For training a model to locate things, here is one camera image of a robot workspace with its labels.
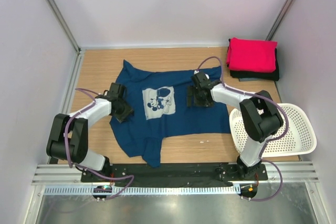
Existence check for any folded grey t-shirt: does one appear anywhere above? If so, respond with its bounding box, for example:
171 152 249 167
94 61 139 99
238 78 259 82

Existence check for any aluminium rail frame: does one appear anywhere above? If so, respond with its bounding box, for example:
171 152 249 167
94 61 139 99
31 161 319 185

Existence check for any folded pink t-shirt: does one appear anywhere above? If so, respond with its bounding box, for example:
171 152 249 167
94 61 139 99
226 37 278 73

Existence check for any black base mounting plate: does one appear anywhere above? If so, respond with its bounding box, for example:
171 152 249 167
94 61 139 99
80 163 269 188

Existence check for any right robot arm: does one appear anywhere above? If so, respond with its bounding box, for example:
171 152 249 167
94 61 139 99
187 70 285 180

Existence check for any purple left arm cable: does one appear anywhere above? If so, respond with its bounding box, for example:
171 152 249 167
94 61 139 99
64 88 135 199

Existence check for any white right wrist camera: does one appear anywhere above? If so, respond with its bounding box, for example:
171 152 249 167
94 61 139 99
194 70 209 79

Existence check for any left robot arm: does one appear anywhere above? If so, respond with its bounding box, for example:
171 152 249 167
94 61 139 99
46 83 134 182

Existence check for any white slotted cable duct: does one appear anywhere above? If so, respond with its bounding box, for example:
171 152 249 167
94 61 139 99
44 184 240 196

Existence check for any blue printed t-shirt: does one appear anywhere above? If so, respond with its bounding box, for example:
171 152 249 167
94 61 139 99
110 60 230 167

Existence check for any folded black t-shirt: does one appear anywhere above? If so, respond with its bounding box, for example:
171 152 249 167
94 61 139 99
230 49 280 81

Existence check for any white perforated plastic basket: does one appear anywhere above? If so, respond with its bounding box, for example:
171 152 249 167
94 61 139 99
229 103 317 158

